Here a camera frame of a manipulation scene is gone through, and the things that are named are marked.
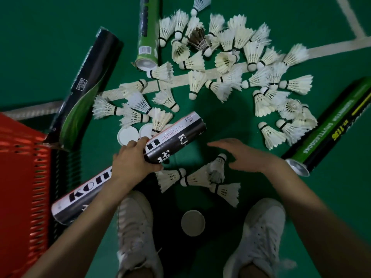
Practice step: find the person's left hand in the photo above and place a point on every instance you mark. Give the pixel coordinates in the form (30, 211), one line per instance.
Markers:
(130, 166)

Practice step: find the person's right hand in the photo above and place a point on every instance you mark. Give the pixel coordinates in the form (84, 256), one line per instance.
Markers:
(252, 159)

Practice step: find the person's left thumb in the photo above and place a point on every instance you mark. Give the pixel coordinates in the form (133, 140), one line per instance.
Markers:
(153, 168)

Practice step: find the person's right thumb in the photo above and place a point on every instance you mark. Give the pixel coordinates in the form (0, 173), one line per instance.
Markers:
(236, 165)

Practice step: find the black and white shuttlecock tube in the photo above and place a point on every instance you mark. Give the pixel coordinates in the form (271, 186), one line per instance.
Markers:
(179, 136)

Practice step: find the person's left forearm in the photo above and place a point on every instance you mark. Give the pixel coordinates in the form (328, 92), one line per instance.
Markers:
(87, 228)

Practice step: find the person's right forearm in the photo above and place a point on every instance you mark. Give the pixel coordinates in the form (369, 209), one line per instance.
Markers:
(313, 217)

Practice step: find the white feather shuttlecock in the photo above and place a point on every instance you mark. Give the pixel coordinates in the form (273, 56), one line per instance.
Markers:
(229, 192)
(198, 178)
(217, 170)
(168, 178)

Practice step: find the white round tube lid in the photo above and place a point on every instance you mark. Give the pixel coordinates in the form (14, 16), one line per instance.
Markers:
(127, 136)
(145, 131)
(193, 223)

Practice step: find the person's left white sneaker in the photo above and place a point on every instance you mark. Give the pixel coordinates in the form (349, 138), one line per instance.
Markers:
(136, 231)

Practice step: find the person's white sneaker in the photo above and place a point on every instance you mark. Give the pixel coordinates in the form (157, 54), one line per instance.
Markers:
(258, 234)
(136, 231)

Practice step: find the person's right white sneaker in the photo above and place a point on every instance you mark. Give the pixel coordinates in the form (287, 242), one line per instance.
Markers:
(258, 234)

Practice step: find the green and black shuttlecock tube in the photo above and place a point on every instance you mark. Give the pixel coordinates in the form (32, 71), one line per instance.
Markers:
(333, 127)

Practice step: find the black shuttlecock tube green swoosh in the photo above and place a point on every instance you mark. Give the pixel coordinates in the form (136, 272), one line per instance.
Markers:
(92, 81)

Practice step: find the pile of white shuttlecocks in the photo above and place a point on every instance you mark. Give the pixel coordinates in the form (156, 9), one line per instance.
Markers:
(252, 52)

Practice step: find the dark brown feather shuttlecock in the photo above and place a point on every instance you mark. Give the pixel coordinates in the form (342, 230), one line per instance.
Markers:
(199, 39)

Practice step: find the red plastic basket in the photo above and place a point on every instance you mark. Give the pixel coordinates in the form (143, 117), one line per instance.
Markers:
(20, 185)

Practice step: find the light green shuttlecock tube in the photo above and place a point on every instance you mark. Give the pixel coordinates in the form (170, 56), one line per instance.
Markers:
(148, 31)

